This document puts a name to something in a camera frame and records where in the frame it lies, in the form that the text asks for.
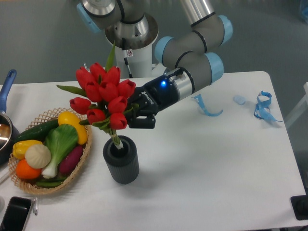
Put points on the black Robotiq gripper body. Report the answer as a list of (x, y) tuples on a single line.
[(155, 96)]

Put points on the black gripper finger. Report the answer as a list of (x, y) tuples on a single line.
[(148, 122)]

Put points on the red tulip bouquet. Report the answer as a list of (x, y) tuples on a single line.
[(103, 97)]

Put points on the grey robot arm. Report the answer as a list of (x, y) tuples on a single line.
[(190, 61)]

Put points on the dark grey ribbed vase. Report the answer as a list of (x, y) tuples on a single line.
[(123, 164)]

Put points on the blue curled ribbon strip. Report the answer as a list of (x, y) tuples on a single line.
[(199, 100)]

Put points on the pale blue cap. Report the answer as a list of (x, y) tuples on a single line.
[(240, 100)]

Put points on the yellow squash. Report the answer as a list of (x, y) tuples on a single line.
[(70, 118)]

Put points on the green bok choy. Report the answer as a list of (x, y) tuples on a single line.
[(60, 141)]

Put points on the purple sweet potato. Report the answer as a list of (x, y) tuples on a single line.
[(67, 166)]

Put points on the blue knotted ribbon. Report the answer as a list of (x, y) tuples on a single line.
[(262, 110)]

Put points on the green cucumber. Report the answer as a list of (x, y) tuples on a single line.
[(38, 132)]

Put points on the green pea pods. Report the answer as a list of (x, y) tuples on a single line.
[(50, 183)]

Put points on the yellow bell pepper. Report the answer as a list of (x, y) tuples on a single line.
[(20, 148)]

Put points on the orange fruit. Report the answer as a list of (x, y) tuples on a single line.
[(26, 172)]

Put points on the woven wicker basket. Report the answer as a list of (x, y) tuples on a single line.
[(48, 115)]

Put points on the clear pen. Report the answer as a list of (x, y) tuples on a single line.
[(35, 206)]

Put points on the black smartphone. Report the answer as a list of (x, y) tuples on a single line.
[(16, 214)]

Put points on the black device at edge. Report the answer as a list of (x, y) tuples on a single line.
[(300, 206)]

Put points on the white metal frame bracket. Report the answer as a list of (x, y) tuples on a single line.
[(157, 67)]

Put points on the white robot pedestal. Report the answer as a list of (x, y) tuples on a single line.
[(134, 63)]

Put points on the blue handled saucepan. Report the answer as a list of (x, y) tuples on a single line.
[(8, 132)]

